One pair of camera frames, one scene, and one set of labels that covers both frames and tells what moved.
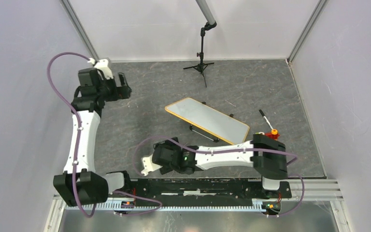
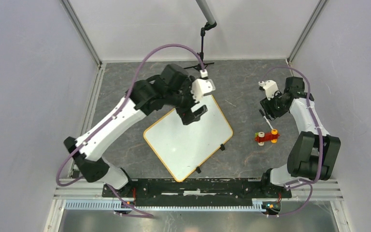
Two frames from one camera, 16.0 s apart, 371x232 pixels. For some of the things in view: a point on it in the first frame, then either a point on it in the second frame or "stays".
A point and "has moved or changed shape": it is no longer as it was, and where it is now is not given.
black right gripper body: [171, 145] -> [275, 105]
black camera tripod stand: [201, 66] stays
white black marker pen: [264, 117] stays
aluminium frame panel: [134, 208] stays
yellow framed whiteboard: [201, 116] has moved or changed shape
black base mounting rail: [203, 189] stays
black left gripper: [123, 92] -> [188, 116]
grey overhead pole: [204, 7] stays
